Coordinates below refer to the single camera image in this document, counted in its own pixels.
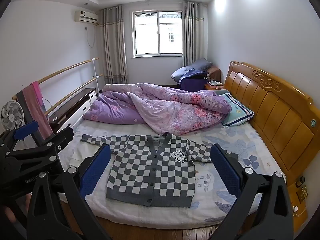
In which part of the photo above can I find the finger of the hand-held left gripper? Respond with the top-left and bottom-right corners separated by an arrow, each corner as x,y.
0,121 -> 38,153
5,127 -> 74,161

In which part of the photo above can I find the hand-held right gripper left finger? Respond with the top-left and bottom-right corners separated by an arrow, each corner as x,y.
27,145 -> 112,240

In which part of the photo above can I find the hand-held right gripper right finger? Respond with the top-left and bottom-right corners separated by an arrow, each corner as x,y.
210,144 -> 294,240

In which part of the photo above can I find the grey white checkered cardigan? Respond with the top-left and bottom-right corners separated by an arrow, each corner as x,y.
80,132 -> 218,207

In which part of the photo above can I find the white fan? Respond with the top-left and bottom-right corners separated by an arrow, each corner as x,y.
0,101 -> 25,132

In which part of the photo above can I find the pink towel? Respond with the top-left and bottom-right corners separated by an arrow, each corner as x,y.
15,85 -> 40,140
31,81 -> 54,138

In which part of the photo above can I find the white cabinet with dark top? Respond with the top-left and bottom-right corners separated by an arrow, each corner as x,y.
47,87 -> 97,133

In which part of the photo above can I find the striped teal pillow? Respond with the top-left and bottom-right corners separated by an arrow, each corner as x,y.
221,92 -> 255,128

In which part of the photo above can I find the purple floral quilt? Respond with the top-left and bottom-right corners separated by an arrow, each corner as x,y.
82,82 -> 232,135

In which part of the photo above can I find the wooden nightstand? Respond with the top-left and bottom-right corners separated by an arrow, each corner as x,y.
204,81 -> 225,91

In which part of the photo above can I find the brown chair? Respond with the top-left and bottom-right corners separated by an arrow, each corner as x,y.
207,66 -> 222,82

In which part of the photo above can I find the striped grey curtain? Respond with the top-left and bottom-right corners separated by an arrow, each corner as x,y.
182,0 -> 209,68
101,5 -> 128,85

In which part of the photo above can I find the white air conditioner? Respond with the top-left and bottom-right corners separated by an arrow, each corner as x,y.
74,10 -> 99,26

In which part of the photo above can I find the window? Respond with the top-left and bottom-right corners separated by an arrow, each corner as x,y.
129,9 -> 184,58

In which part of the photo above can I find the wooden wall rail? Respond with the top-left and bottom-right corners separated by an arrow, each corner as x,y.
45,74 -> 103,117
12,58 -> 99,100

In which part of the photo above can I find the white rail pole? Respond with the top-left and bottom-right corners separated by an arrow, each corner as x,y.
91,58 -> 98,95

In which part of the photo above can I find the bedside switch panel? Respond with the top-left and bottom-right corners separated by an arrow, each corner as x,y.
295,176 -> 309,202

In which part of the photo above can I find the white charger with cable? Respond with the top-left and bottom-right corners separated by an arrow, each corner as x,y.
292,205 -> 308,217

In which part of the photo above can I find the white air conditioner cord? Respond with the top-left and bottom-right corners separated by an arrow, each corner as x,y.
85,25 -> 97,48

